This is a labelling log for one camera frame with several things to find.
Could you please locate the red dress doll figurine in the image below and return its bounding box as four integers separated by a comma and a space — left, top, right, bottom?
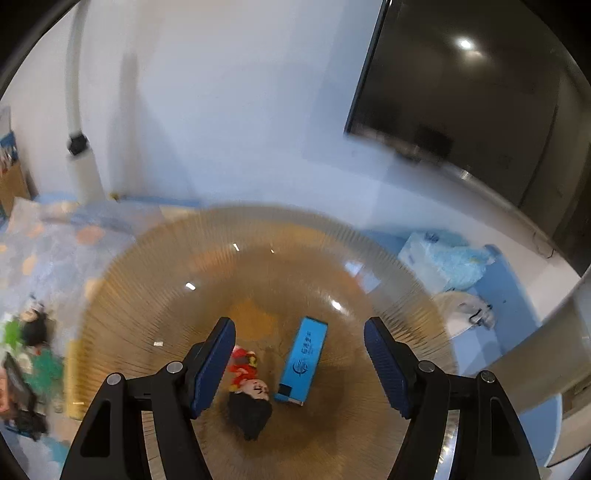
228, 345, 273, 441

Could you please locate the green toy figure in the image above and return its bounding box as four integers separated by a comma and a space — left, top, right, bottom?
3, 320, 22, 351

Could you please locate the blue rectangular box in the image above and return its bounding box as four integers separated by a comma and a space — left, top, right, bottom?
274, 317, 328, 406

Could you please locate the yellow foam block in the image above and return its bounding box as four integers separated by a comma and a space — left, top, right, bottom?
63, 340, 87, 421

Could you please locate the teal dragon toy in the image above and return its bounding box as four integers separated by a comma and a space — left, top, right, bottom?
25, 347, 64, 400

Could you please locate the white plastic bag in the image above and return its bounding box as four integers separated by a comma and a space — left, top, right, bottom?
432, 291, 496, 338

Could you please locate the black haired mouse figurine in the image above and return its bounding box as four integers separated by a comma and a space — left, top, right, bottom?
19, 298, 48, 347

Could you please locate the blue plastic bag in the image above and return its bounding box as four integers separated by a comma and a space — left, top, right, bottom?
398, 230, 495, 295

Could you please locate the amber ribbed glass bowl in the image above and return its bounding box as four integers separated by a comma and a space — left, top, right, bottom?
74, 206, 457, 479

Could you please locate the patterned grey orange rug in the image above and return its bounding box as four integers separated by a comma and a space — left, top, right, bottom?
1, 199, 193, 479

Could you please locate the white floor lamp pole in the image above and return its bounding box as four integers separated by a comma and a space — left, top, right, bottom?
64, 1, 106, 205

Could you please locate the brown cardboard box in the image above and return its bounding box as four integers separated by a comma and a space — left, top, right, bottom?
0, 161, 30, 218

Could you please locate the stack of books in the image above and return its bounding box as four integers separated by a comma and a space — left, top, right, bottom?
0, 106, 19, 175

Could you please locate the black wall television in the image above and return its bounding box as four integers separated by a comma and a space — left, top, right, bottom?
346, 1, 590, 273

